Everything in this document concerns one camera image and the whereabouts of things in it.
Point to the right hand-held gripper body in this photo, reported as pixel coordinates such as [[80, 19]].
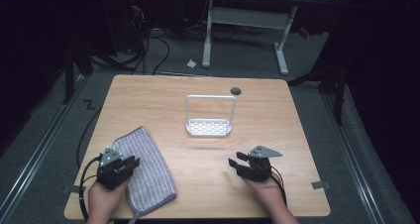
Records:
[[259, 169]]

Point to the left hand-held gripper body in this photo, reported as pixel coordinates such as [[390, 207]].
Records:
[[110, 176]]

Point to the grey striped cloth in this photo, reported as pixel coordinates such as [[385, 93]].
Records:
[[148, 171]]

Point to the person's right hand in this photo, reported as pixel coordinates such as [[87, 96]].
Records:
[[265, 192]]

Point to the person's left hand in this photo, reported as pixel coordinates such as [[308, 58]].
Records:
[[103, 199]]

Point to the grey tape piece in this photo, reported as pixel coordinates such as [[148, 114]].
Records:
[[320, 185], [71, 189]]

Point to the round grey table grommet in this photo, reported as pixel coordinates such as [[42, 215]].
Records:
[[235, 91]]

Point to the white paper scrap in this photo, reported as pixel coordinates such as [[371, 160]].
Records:
[[191, 64]]

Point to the black metal stand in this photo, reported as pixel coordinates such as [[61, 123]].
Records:
[[76, 68], [333, 85]]

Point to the metal floor rail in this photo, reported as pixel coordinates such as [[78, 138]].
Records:
[[355, 161], [36, 156]]

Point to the white metal frame desk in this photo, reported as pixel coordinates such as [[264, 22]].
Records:
[[247, 17]]

